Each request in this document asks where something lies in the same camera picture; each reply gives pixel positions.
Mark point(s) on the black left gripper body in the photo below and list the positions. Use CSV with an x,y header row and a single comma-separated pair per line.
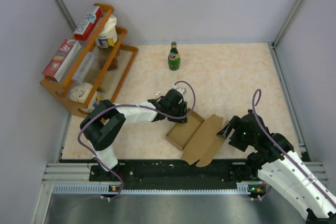
x,y
178,110

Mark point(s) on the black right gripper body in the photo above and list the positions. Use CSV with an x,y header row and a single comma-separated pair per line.
x,y
239,137

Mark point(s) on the brown cardboard box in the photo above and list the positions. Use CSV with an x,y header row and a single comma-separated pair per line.
x,y
197,138

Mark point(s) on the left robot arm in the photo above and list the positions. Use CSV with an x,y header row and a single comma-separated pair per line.
x,y
103,124

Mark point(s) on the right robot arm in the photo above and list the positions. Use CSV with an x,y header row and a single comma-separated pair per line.
x,y
275,162

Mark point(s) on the red white box upper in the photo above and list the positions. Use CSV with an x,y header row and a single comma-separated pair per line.
x,y
88,23

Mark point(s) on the red white box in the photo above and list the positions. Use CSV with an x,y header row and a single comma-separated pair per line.
x,y
88,23
62,59

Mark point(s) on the red white box lower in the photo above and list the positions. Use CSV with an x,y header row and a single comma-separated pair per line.
x,y
62,59

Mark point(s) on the green glass bottle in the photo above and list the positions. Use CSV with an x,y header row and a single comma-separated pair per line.
x,y
174,57

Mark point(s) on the orange wooden rack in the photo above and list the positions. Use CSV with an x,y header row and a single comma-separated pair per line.
x,y
105,68

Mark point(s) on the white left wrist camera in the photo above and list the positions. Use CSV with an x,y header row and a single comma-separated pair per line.
x,y
182,91

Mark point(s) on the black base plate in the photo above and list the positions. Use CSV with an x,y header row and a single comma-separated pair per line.
x,y
175,174

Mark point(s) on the grey cable duct rail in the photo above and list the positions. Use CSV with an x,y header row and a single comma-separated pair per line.
x,y
90,178

